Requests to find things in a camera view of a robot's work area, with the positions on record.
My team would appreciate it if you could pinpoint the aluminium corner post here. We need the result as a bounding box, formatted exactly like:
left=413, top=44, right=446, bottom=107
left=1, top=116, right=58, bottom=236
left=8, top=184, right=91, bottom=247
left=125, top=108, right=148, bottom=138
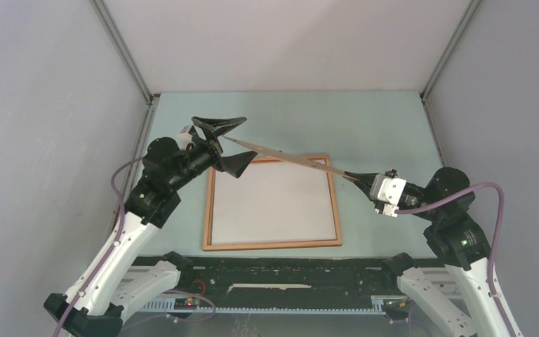
left=420, top=0, right=482, bottom=103
left=88, top=0, right=154, bottom=104

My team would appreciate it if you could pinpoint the left aluminium corner post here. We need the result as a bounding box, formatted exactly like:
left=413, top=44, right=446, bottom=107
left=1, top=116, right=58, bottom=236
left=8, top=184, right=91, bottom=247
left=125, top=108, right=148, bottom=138
left=88, top=0, right=154, bottom=104

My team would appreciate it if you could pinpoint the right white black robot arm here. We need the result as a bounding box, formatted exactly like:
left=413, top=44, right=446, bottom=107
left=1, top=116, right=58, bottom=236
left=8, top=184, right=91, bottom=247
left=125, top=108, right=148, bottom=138
left=345, top=166, right=522, bottom=336

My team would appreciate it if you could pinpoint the sunset photo print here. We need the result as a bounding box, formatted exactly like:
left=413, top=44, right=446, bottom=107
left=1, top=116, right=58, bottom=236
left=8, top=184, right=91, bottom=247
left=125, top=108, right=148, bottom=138
left=210, top=160, right=338, bottom=246

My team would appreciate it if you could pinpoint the aluminium rail with cable duct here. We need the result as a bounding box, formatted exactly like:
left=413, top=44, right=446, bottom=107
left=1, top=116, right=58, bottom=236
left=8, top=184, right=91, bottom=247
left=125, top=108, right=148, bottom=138
left=120, top=265, right=484, bottom=337

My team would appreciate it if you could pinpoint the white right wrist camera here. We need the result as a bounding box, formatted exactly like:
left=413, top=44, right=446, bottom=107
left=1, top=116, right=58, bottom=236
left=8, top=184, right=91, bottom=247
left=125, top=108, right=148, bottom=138
left=369, top=169, right=407, bottom=218

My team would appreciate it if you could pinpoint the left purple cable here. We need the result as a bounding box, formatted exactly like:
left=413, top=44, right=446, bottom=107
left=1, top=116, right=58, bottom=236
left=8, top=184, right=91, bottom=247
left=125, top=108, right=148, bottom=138
left=51, top=157, right=217, bottom=337

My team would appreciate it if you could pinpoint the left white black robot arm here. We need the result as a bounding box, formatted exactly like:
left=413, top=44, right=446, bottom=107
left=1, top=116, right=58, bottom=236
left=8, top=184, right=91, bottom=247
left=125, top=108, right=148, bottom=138
left=44, top=117, right=256, bottom=336

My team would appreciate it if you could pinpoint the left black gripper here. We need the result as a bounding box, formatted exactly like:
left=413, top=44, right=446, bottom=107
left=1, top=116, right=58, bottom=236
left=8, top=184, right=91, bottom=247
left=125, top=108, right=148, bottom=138
left=168, top=118, right=258, bottom=191

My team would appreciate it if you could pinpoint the right aluminium corner post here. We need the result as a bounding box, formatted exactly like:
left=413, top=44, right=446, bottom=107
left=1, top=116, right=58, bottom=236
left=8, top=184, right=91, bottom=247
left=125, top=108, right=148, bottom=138
left=420, top=0, right=482, bottom=103

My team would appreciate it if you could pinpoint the brown cardboard backing board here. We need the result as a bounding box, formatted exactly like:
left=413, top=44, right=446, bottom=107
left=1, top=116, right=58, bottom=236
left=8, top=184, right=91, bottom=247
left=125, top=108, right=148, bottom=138
left=224, top=136, right=357, bottom=180

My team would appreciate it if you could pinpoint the wooden picture frame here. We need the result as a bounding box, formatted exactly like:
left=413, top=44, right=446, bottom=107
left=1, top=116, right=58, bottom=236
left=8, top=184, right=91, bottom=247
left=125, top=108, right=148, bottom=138
left=202, top=155, right=343, bottom=252

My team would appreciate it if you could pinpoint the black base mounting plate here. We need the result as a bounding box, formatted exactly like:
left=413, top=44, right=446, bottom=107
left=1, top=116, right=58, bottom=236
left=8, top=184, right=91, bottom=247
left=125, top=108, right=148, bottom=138
left=132, top=253, right=438, bottom=309

